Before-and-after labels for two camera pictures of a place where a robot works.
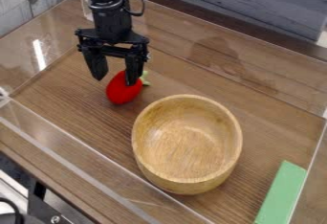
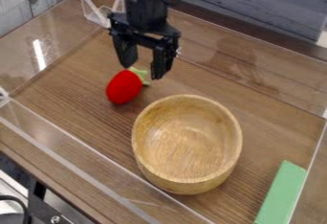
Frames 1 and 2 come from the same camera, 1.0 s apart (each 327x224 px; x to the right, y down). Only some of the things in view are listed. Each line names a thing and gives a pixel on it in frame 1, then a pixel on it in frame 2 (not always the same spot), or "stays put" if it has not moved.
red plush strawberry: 120,92 stays put
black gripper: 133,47 -> 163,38
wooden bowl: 187,141 stays put
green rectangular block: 279,205 stays put
